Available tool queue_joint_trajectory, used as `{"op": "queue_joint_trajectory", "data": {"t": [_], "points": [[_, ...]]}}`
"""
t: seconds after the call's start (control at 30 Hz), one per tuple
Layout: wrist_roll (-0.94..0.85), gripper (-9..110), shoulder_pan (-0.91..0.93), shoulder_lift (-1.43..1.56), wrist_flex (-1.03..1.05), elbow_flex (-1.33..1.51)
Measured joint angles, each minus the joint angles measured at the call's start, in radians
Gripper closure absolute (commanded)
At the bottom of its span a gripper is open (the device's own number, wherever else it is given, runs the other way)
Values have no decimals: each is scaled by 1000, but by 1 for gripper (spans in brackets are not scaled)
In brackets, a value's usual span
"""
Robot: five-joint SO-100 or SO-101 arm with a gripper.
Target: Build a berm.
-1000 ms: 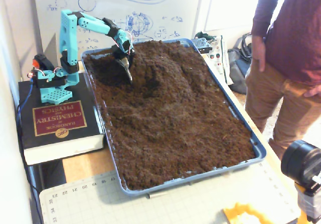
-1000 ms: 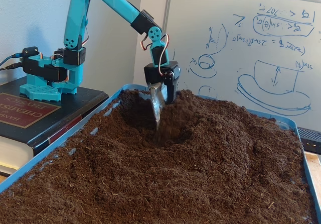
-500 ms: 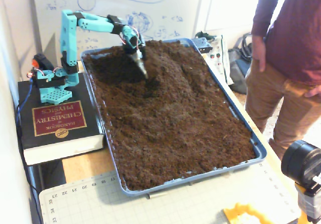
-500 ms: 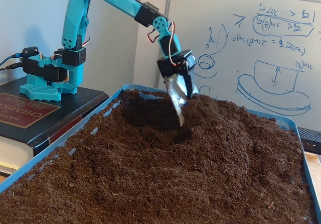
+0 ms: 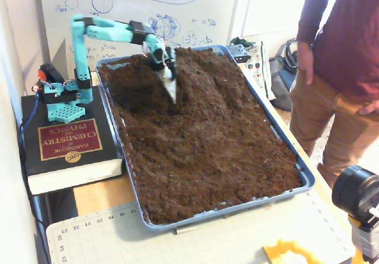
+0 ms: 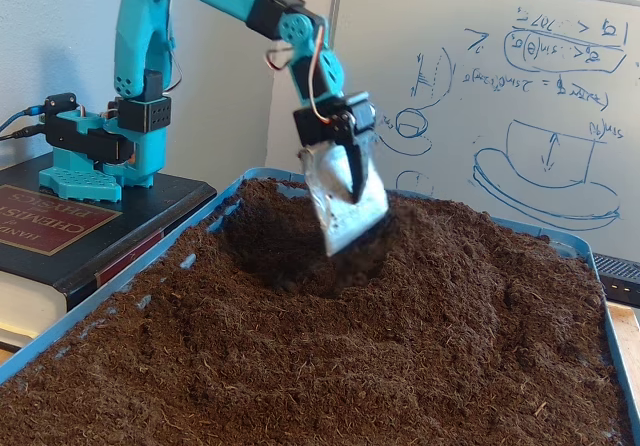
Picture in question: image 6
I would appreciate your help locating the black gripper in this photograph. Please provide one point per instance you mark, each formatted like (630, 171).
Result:
(324, 127)

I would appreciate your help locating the brown soil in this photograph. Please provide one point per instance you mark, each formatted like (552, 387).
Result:
(350, 356)

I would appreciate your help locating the teal robot arm with base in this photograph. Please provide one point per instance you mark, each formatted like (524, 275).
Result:
(140, 41)

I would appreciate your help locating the whiteboard with blue drawings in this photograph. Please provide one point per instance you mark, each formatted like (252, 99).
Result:
(500, 91)

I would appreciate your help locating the black chemistry physics handbook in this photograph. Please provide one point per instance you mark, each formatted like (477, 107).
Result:
(150, 216)

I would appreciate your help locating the blue plastic tray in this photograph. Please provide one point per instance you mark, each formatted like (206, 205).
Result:
(575, 241)

